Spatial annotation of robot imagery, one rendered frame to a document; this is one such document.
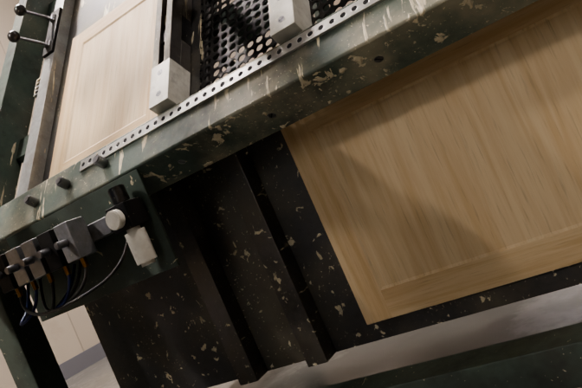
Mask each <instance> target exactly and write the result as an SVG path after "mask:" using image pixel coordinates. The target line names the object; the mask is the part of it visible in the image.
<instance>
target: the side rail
mask: <svg viewBox="0 0 582 388"><path fill-rule="evenodd" d="M53 1H54V0H20V1H19V4H21V5H23V6H24V7H25V8H26V10H28V11H32V12H35V13H39V14H43V15H47V13H48V8H49V4H50V3H52V2H53ZM48 27H49V20H48V19H47V18H44V17H40V16H34V15H31V14H27V13H26V14H25V15H24V16H18V15H16V18H15V21H14V25H13V29H12V30H15V31H17V32H18V33H19V34H20V36H21V37H26V38H29V39H33V40H37V41H41V42H45V41H46V36H47V32H48ZM43 49H44V45H41V44H38V43H33V42H27V41H24V40H19V41H18V42H9V46H8V49H7V53H6V56H5V59H4V63H3V69H2V73H1V76H0V207H1V206H3V205H5V204H6V203H8V202H10V201H11V200H13V199H15V195H16V187H17V183H18V179H19V175H20V170H21V166H22V162H20V161H18V160H16V156H17V152H18V147H19V144H20V140H21V139H23V138H24V137H26V136H27V135H28V132H29V124H30V120H31V115H32V112H33V107H34V103H35V97H34V92H35V88H36V80H38V79H39V78H40V73H41V69H42V61H43V58H42V53H43Z"/></svg>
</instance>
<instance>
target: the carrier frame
mask: <svg viewBox="0 0 582 388"><path fill-rule="evenodd" d="M150 196H151V199H152V201H153V203H154V206H155V208H156V210H157V212H158V215H159V217H160V220H161V222H162V224H163V225H164V228H165V231H166V234H167V235H168V237H169V239H170V242H171V245H172V247H173V249H174V251H175V253H176V256H177V258H178V261H179V263H180V265H179V266H177V267H175V268H171V269H169V270H166V271H165V272H162V273H160V274H158V275H155V276H152V277H150V278H147V279H145V280H143V281H140V282H137V283H135V284H133V285H131V286H129V287H126V288H122V289H121V290H119V291H116V292H114V293H111V294H109V295H106V296H104V297H101V298H99V299H97V300H95V301H91V302H89V303H87V304H85V305H84V306H85V308H86V310H87V313H88V315H89V318H90V320H91V321H92V324H93V326H94V330H95V332H96V333H97V336H98V338H99V340H100V343H101V345H102V347H103V350H104V352H105V354H106V356H107V359H108V362H109V364H110V366H111V368H112V370H113V373H114V376H115V377H116V379H117V382H118V384H119V386H120V388H208V387H212V386H215V385H220V384H223V383H227V382H230V381H233V380H237V379H238V381H239V383H240V385H246V384H249V383H253V382H256V381H258V380H259V379H260V378H261V377H262V376H263V375H264V374H265V373H266V372H267V371H270V370H274V369H277V368H280V367H283V366H286V365H292V364H295V363H299V362H301V361H305V360H306V362H307V366H308V367H311V366H314V365H320V364H323V363H326V362H328V361H329V359H330V358H331V357H332V356H333V355H334V354H335V353H336V352H338V351H342V350H346V349H348V348H352V347H355V346H361V345H364V344H367V343H370V342H373V341H377V340H382V339H385V338H389V337H392V336H395V335H399V334H401V333H408V332H410V331H414V330H417V329H420V328H424V327H429V326H432V325H435V324H439V323H442V322H445V321H448V320H454V319H457V318H461V317H463V316H467V315H471V314H476V313H479V312H482V311H486V310H489V309H492V308H495V307H500V306H504V305H507V304H510V303H514V302H517V301H523V300H525V299H529V298H532V297H535V296H539V295H542V294H547V293H551V292H554V291H557V290H561V289H563V288H569V287H572V286H576V285H579V284H582V262H579V263H576V264H573V265H570V266H567V267H564V268H559V269H555V270H553V271H549V272H546V273H544V274H540V275H535V276H532V277H529V278H526V279H523V280H519V281H515V282H511V283H509V284H505V285H502V286H499V287H496V288H491V289H488V290H485V291H481V292H479V293H475V294H471V295H467V296H464V297H461V298H458V299H454V300H452V301H446V302H444V303H440V304H437V305H435V306H431V307H426V308H423V309H420V310H417V311H414V312H410V313H407V314H402V315H399V316H396V317H393V318H390V319H387V320H381V321H379V322H376V323H372V324H370V325H367V324H366V322H365V318H364V316H363V314H362V313H361V310H360V308H359V305H358V302H357V301H356V299H355V297H354V294H353V292H352V290H351V287H350V285H349V283H348V281H347V278H346V276H345V274H344V271H343V269H342V267H341V266H340V262H339V260H338V258H337V256H336V254H335V252H334V250H333V246H332V244H331V243H330V240H329V238H328V236H327V233H326V231H325V229H324V227H323V224H322V222H321V220H320V217H319V215H318V213H317V211H316V209H315V207H314V204H313V201H312V199H311V197H310V196H309V193H308V191H307V188H306V186H305V184H304V182H303V180H302V177H301V175H300V173H299V170H298V168H297V166H296V164H295V162H294V159H293V157H292V154H291V152H290V151H289V149H288V145H287V143H286V141H285V139H284V137H283V135H282V133H281V130H280V131H278V132H276V133H273V134H271V135H269V136H268V137H266V138H264V139H261V140H259V141H257V142H255V143H254V144H252V145H249V146H247V147H245V148H243V149H242V150H240V151H238V152H235V153H233V154H231V155H229V156H228V157H226V158H223V159H221V160H219V161H217V162H216V163H214V164H212V165H209V166H207V167H205V168H203V169H202V170H200V171H197V172H195V173H193V174H191V175H190V176H188V177H186V178H183V179H181V180H179V181H177V182H176V183H174V184H171V185H169V186H167V187H165V188H164V189H162V190H160V191H157V192H155V193H153V194H151V195H150ZM24 313H25V311H24V310H23V308H22V306H21V303H20V299H19V298H18V296H17V294H16V290H13V291H10V292H8V293H6V294H4V293H3V290H2V288H1V286H0V349H1V351H2V354H3V356H4V359H5V361H6V363H7V366H8V367H9V369H10V373H11V375H12V378H13V379H14V381H15V384H16V387H17V388H68V385H67V383H66V381H65V378H64V377H63V375H62V372H61V369H60V367H59V365H58V363H57V360H56V358H55V355H54V353H53V351H52V348H51V346H50V344H49V341H48V339H47V336H46V334H45V332H44V330H43V328H42V325H41V322H40V321H39V319H38V316H34V315H33V316H32V317H31V318H30V320H29V321H28V322H27V323H26V324H25V325H23V326H20V321H21V319H22V318H23V316H24ZM578 387H582V322H580V323H577V324H573V325H570V326H566V327H560V328H556V329H553V330H549V331H545V332H542V333H536V334H532V335H528V336H525V337H521V338H518V339H511V340H508V341H504V342H501V343H497V344H493V345H490V346H484V347H480V348H476V349H473V350H469V351H466V352H460V353H456V354H452V355H449V356H445V357H441V358H438V359H432V360H428V361H424V362H421V363H417V364H414V365H408V366H404V367H400V368H397V369H393V370H389V371H386V372H380V373H376V374H372V375H369V376H365V377H362V378H356V379H352V380H348V381H345V382H341V383H338V384H334V385H328V386H324V387H321V388H578Z"/></svg>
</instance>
